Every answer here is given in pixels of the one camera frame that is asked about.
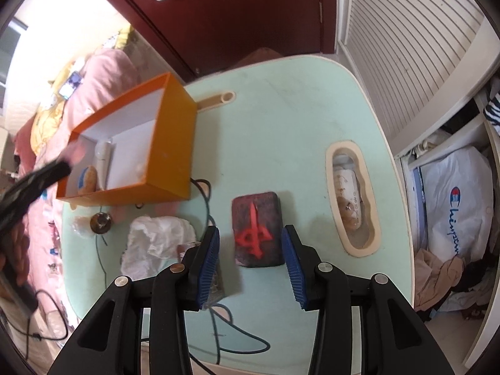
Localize smartphone on bed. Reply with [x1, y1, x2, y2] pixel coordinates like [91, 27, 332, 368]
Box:
[58, 71, 83, 100]

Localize dark red wooden door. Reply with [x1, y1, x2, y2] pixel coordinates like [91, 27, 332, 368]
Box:
[107, 0, 337, 81]

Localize orange cardboard box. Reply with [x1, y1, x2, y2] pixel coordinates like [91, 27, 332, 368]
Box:
[57, 73, 198, 207]

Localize crumpled white tissue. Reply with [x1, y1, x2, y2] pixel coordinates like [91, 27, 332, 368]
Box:
[120, 216, 197, 280]

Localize brown bear plush blue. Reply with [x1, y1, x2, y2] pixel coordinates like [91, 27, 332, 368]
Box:
[77, 165, 98, 195]

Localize cream cosmetic tube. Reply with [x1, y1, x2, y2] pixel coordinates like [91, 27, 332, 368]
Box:
[95, 141, 113, 190]

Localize yellow pillow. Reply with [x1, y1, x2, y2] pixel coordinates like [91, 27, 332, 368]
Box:
[30, 58, 75, 156]

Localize white shopping bag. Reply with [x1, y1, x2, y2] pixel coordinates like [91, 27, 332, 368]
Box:
[421, 147, 494, 263]

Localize pink bed quilt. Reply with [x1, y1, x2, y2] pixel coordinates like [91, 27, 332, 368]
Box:
[21, 49, 140, 316]

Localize brown box red symbol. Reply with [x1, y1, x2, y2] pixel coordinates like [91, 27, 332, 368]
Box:
[231, 191, 284, 268]

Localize white louvered closet door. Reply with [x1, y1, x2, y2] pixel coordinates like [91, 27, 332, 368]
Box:
[337, 0, 499, 157]

